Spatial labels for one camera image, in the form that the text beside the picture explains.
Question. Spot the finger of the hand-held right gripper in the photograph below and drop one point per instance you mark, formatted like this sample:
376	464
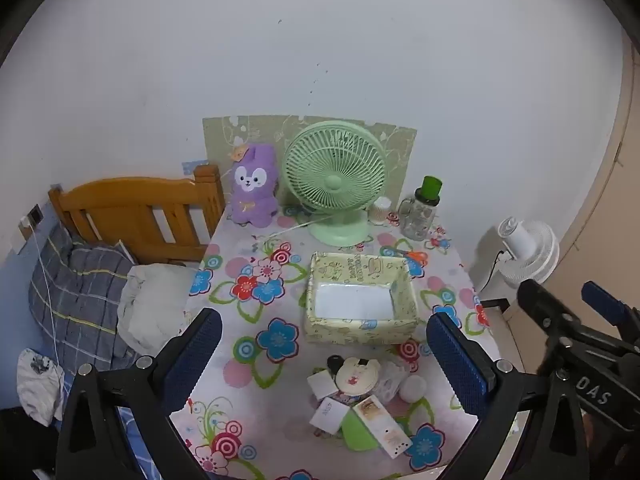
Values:
547	312
602	302

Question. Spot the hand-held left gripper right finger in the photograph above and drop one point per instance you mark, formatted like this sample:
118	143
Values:
457	360

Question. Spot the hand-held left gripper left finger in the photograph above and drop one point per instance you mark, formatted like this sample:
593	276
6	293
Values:
197	355

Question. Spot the white earbuds case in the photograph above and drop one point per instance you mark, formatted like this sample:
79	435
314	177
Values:
414	389

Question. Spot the white printed rectangular box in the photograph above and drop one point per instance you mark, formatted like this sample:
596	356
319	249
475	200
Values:
382	425

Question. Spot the yellow patterned storage box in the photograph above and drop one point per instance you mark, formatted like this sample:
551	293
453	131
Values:
360	330

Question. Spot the cream round bear box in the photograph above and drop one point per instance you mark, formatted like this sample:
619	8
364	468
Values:
356	375

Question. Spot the green oval case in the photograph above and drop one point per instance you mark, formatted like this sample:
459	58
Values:
357	432

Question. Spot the white clip fan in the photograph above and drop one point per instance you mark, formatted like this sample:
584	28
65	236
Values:
530	255

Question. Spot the white bundled cloth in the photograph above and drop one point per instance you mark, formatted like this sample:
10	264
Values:
150	305

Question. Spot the clear plastic package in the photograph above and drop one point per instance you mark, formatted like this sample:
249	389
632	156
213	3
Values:
390	380

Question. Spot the floral tablecloth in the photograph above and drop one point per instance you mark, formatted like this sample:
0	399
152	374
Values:
280	305

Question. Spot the small black round object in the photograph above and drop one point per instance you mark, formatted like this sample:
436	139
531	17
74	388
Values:
334	361

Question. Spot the small white square box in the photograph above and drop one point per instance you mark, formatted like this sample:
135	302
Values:
322	385

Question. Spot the grey plaid bedding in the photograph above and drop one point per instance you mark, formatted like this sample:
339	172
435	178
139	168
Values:
75	300

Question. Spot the small white cards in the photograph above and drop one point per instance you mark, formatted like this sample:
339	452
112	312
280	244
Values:
330	415

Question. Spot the glass mug jar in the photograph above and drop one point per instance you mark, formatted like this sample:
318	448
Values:
417	217

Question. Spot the white cloth with dark print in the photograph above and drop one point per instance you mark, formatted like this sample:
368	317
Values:
37	385

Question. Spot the cotton swab container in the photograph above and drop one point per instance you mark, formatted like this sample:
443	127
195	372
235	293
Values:
381	212

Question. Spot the purple plush toy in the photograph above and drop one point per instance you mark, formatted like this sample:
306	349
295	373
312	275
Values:
252	195

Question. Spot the green plastic cup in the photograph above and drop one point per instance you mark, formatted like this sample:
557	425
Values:
431	186

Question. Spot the blue patterned paper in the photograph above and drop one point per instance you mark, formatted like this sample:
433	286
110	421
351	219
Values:
192	166

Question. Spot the green desk fan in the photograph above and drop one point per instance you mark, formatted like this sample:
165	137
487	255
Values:
334	182

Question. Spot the wall socket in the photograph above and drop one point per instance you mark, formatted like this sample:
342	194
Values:
35	215

